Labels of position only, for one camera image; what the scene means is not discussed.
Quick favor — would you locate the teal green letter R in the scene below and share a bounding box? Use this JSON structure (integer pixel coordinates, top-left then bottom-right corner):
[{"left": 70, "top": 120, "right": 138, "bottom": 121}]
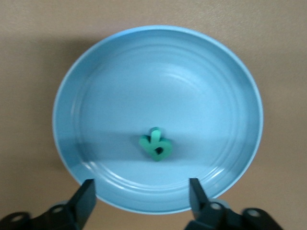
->
[{"left": 138, "top": 126, "right": 173, "bottom": 162}]

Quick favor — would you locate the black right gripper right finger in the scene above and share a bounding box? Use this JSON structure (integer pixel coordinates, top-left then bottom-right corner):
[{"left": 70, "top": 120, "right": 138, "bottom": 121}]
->
[{"left": 186, "top": 178, "right": 288, "bottom": 230}]

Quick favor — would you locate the brown table cover sheet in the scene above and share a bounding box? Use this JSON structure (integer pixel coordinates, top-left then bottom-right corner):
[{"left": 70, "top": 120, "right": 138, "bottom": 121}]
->
[{"left": 0, "top": 0, "right": 307, "bottom": 230}]

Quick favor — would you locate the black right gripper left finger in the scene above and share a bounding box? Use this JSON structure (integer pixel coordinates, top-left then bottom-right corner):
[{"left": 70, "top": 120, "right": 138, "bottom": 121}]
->
[{"left": 0, "top": 178, "right": 97, "bottom": 230}]

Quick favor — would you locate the blue plate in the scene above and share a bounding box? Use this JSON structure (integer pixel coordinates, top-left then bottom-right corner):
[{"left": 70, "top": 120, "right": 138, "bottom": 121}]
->
[{"left": 52, "top": 25, "right": 264, "bottom": 215}]

